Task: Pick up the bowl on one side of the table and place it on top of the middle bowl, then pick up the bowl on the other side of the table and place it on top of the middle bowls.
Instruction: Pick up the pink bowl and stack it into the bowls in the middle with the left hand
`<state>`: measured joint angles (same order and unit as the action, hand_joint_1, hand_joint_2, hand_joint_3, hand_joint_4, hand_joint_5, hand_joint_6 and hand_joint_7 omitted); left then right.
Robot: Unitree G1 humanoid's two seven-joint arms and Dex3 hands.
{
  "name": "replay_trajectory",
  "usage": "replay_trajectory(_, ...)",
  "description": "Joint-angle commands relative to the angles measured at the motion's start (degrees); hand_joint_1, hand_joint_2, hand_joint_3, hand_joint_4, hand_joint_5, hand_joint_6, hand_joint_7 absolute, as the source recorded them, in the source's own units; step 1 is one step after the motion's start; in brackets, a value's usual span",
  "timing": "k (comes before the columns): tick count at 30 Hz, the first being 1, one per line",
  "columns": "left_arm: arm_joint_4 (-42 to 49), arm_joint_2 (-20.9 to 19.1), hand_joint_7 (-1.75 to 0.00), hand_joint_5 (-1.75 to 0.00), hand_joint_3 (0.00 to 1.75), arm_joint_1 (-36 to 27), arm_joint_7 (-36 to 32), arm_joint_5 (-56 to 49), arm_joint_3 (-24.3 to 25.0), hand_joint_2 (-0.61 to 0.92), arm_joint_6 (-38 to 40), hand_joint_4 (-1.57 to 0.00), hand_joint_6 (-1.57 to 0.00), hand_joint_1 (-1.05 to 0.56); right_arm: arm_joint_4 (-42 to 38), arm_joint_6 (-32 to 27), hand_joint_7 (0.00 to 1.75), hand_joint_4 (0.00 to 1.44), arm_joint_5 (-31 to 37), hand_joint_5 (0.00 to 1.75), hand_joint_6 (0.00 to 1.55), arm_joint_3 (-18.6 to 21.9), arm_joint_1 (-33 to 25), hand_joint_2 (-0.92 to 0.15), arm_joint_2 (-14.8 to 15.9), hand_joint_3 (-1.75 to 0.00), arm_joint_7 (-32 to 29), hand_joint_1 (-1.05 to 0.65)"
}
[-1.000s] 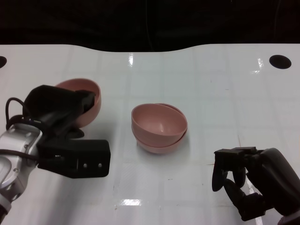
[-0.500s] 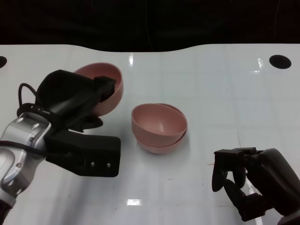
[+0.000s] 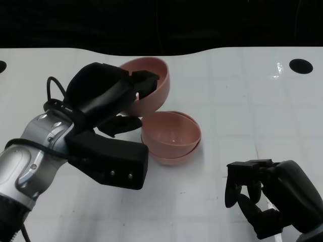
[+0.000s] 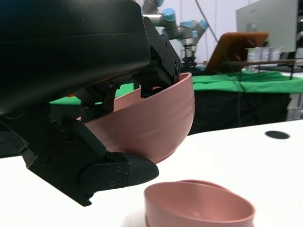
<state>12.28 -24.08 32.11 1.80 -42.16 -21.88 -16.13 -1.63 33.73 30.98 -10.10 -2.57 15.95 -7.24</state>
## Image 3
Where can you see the black backdrop curtain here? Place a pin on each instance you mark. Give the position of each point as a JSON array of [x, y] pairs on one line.
[[101, 22]]

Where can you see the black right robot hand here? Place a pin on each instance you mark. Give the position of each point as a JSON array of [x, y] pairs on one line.
[[292, 191]]

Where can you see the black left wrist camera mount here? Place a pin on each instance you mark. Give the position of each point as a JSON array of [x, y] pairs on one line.
[[113, 158]]

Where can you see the black round table grommet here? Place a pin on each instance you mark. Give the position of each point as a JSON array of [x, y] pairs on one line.
[[301, 66], [2, 67]]

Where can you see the pink plastic bowl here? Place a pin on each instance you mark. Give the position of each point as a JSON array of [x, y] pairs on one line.
[[161, 88], [171, 131], [174, 158]]

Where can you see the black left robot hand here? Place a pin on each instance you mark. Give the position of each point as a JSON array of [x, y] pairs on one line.
[[101, 88]]

